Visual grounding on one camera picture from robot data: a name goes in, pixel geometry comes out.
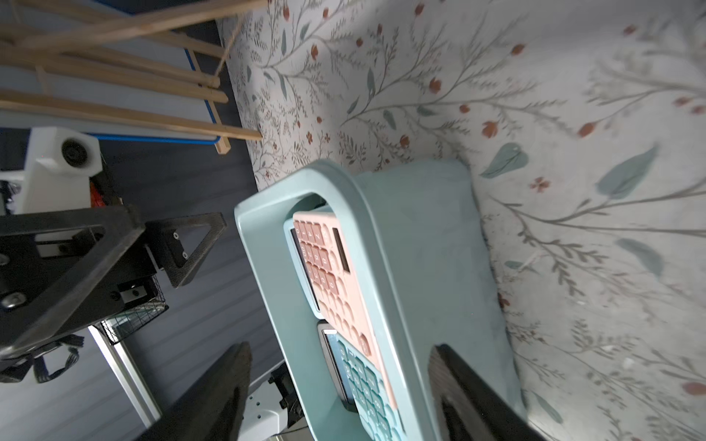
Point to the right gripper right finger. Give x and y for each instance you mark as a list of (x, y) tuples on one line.
[(466, 407)]

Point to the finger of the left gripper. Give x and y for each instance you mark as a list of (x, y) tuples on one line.
[(179, 246), (54, 295)]

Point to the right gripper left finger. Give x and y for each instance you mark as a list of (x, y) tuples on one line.
[(213, 407)]

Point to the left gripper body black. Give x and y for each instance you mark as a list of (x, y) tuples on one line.
[(103, 301)]

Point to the blue calculator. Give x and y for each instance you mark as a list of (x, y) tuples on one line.
[(364, 389), (299, 265)]

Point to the black calculator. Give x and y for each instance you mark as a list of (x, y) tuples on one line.
[(333, 364)]

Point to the mint green storage box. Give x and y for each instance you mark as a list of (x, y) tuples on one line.
[(416, 243)]

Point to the wooden easel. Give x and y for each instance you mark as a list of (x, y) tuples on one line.
[(146, 89)]

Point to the black wire side basket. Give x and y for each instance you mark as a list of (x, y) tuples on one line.
[(135, 314)]

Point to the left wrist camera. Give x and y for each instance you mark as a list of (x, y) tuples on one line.
[(57, 171)]

